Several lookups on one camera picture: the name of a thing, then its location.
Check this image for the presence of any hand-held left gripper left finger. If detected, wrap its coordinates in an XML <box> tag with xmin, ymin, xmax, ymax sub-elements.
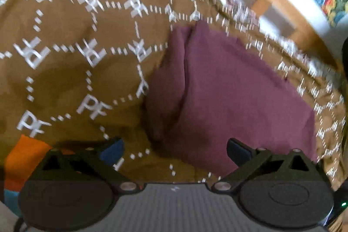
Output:
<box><xmin>38</xmin><ymin>137</ymin><xmax>140</xmax><ymax>192</ymax></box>

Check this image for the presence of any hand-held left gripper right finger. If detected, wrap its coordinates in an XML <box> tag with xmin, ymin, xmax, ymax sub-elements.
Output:
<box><xmin>211</xmin><ymin>138</ymin><xmax>318</xmax><ymax>193</ymax></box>

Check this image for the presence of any maroon long-sleeve sweater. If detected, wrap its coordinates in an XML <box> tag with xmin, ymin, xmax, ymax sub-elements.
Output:
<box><xmin>144</xmin><ymin>20</ymin><xmax>318</xmax><ymax>181</ymax></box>

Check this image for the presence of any brown patterned blanket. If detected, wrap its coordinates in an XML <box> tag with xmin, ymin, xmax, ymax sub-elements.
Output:
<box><xmin>0</xmin><ymin>0</ymin><xmax>348</xmax><ymax>192</ymax></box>

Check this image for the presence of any black puffer jacket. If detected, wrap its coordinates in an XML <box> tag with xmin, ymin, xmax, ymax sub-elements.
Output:
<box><xmin>341</xmin><ymin>38</ymin><xmax>348</xmax><ymax>72</ymax></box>

